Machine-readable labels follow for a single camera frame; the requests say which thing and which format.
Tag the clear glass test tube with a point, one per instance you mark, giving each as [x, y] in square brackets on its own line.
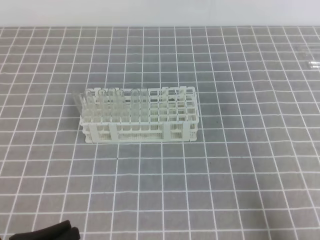
[144, 108]

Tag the clear test tube in rack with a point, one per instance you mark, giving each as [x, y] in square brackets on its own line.
[91, 104]
[134, 94]
[122, 107]
[112, 99]
[103, 101]

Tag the white plastic test tube rack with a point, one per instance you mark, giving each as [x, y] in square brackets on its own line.
[173, 116]

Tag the leaning clear test tube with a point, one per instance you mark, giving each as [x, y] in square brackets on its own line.
[77, 97]

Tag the clear tube at table edge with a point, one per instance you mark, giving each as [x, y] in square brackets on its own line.
[311, 50]
[314, 63]

